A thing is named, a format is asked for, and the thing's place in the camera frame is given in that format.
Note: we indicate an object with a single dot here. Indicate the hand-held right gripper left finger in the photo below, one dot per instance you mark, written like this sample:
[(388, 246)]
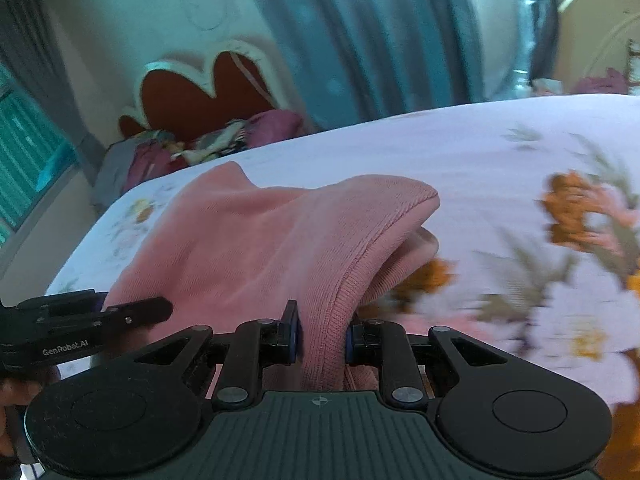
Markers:
[(293, 335)]

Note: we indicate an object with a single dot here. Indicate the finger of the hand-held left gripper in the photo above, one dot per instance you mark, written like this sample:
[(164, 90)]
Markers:
[(145, 311)]

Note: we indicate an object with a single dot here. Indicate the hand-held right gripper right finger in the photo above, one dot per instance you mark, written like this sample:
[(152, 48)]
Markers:
[(349, 347)]

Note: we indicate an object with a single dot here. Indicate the pink knit sweater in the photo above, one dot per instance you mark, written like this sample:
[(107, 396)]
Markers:
[(260, 240)]

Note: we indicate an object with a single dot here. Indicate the pile of mixed clothes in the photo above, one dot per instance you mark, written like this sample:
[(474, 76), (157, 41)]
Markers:
[(200, 147)]

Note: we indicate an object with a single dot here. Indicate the person's left hand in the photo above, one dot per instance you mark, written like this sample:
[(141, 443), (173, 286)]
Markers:
[(20, 390)]

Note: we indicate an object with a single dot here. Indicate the teal window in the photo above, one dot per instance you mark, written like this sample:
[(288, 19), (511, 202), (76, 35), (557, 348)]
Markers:
[(27, 155)]

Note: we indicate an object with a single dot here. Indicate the red heart-shaped headboard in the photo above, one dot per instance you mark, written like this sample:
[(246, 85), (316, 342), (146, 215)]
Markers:
[(195, 95)]

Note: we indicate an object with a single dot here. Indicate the floral bed sheet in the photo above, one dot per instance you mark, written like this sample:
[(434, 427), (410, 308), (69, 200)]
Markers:
[(475, 160)]

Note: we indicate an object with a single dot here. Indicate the grey curtain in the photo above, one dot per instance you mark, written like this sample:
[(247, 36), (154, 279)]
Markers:
[(40, 45)]

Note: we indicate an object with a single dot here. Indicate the blue curtain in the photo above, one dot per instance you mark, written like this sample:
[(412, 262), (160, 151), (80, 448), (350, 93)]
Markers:
[(360, 35)]

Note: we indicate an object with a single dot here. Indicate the purple cloth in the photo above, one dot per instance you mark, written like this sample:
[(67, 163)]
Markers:
[(602, 82)]

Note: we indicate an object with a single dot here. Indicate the grey hanging cloth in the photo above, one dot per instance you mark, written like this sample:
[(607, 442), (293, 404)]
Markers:
[(537, 25)]

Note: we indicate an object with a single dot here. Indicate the cream round headboard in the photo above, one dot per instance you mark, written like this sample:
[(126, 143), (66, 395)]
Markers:
[(595, 30)]

